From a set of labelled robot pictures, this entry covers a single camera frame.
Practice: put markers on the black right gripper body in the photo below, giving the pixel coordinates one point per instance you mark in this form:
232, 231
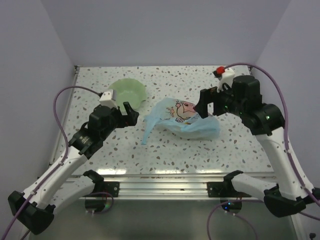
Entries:
231, 104

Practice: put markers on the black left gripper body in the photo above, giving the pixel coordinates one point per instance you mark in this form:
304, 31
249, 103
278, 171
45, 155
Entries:
114, 123

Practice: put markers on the light blue plastic bag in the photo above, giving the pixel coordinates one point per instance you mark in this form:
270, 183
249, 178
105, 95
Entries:
180, 118

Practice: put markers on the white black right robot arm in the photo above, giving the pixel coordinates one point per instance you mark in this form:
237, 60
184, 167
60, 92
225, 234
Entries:
293, 191

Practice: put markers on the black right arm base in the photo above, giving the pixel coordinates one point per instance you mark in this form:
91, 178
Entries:
224, 189

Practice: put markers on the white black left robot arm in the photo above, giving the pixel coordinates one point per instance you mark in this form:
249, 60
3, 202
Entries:
32, 207

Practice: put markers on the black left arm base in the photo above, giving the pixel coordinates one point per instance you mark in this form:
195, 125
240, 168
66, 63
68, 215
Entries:
100, 185

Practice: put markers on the green wavy glass bowl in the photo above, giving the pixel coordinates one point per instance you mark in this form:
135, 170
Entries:
129, 90

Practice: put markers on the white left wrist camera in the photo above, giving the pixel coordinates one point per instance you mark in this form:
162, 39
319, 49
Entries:
108, 99

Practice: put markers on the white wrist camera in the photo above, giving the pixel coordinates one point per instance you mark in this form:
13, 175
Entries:
108, 99
225, 76

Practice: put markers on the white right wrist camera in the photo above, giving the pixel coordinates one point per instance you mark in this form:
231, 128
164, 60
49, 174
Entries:
225, 76

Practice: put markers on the aluminium front mounting rail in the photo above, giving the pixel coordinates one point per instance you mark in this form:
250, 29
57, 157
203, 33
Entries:
164, 186

